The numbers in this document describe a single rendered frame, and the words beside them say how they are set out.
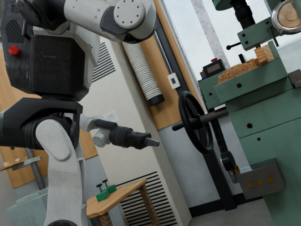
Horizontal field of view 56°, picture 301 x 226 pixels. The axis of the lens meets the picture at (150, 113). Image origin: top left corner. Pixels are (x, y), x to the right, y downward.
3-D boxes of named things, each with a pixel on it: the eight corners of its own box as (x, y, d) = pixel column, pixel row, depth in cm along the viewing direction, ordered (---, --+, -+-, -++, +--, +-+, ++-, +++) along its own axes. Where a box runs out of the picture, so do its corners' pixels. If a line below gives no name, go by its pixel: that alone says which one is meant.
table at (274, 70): (225, 104, 149) (220, 93, 149) (284, 80, 136) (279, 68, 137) (193, 115, 94) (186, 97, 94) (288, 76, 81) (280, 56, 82)
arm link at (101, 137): (116, 153, 122) (94, 148, 127) (127, 137, 130) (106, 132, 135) (110, 132, 116) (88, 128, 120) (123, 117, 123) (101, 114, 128)
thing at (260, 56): (267, 72, 131) (264, 64, 131) (272, 70, 130) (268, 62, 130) (259, 63, 77) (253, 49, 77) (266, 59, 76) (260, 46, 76)
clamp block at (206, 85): (213, 101, 128) (205, 82, 129) (242, 89, 123) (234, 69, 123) (205, 102, 115) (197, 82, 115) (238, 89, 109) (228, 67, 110)
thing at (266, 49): (272, 71, 138) (268, 62, 138) (276, 69, 137) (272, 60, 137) (268, 62, 83) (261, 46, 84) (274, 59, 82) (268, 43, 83)
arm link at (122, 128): (150, 149, 126) (126, 144, 131) (152, 128, 125) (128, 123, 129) (137, 156, 115) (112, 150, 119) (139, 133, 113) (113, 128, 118)
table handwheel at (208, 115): (212, 152, 133) (190, 95, 138) (254, 138, 124) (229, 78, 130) (192, 161, 107) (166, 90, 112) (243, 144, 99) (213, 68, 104)
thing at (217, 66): (207, 81, 127) (202, 70, 128) (230, 71, 123) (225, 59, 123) (199, 81, 115) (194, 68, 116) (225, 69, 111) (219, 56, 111)
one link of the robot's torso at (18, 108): (-18, 146, 90) (-11, 92, 92) (1, 145, 103) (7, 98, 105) (70, 152, 92) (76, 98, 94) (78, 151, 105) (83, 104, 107)
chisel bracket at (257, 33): (247, 55, 114) (238, 36, 115) (282, 38, 108) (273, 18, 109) (245, 53, 107) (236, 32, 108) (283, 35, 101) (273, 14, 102)
